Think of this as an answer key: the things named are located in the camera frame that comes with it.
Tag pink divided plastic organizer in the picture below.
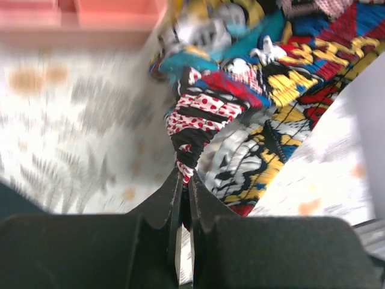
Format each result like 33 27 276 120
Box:
1 1 168 36

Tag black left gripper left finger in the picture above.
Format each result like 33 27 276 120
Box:
1 169 182 288

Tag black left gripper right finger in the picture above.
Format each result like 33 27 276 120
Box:
189 175 384 288

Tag colourful comic print shorts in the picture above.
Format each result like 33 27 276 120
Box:
150 1 384 216

